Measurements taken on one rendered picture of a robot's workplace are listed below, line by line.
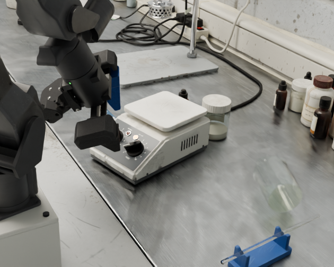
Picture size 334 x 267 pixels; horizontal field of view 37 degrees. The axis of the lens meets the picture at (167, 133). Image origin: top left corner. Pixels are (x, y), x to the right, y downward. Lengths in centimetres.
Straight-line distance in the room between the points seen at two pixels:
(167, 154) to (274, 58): 58
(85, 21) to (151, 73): 65
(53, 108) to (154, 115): 23
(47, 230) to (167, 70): 78
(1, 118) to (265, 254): 42
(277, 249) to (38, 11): 47
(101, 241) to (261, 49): 83
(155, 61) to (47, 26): 76
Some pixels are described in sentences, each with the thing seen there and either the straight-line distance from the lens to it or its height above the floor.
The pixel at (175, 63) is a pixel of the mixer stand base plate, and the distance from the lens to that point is 140.
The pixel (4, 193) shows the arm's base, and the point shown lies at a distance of 65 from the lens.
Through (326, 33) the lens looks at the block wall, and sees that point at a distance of 132.
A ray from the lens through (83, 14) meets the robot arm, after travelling 69.
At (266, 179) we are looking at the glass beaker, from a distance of 86.
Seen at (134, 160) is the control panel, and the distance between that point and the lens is 89.
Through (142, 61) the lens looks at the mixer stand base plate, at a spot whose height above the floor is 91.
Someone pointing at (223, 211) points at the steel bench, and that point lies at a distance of 85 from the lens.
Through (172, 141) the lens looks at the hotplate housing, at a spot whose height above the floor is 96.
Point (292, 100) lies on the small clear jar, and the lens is 121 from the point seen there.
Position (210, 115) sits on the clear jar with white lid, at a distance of 102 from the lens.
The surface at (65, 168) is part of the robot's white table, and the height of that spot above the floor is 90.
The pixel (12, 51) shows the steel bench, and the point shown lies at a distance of 152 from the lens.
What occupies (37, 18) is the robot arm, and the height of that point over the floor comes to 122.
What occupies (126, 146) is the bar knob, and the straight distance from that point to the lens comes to 89.
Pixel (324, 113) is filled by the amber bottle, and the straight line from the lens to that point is 109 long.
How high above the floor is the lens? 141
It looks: 29 degrees down
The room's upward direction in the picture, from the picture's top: 3 degrees clockwise
